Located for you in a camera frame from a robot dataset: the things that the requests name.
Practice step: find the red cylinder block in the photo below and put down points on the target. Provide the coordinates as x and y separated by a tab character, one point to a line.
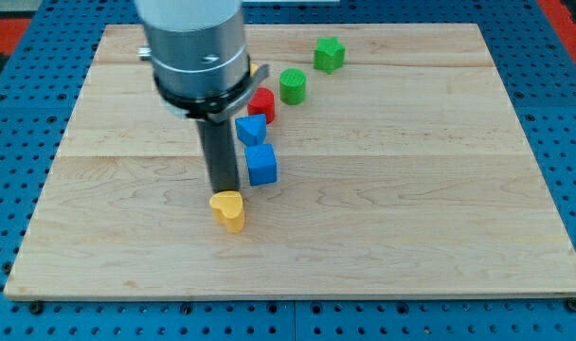
263	102

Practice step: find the wooden board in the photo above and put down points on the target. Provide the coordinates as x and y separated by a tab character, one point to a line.
404	174

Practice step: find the blue triangle block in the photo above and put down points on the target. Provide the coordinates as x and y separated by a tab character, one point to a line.
251	130

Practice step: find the yellow block behind arm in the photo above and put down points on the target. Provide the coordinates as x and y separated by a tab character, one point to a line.
253	69

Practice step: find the green star block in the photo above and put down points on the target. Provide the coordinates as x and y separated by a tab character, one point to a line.
329	54

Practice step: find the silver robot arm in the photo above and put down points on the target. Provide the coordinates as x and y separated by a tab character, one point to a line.
201	69

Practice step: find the blue cube block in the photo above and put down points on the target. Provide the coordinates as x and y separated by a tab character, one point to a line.
261	164

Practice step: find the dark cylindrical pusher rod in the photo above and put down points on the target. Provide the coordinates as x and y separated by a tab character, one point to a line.
219	152

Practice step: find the green cylinder block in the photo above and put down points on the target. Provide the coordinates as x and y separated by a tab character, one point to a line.
292	86

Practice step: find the yellow heart block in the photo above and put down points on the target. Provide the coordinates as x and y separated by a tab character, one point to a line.
228	210

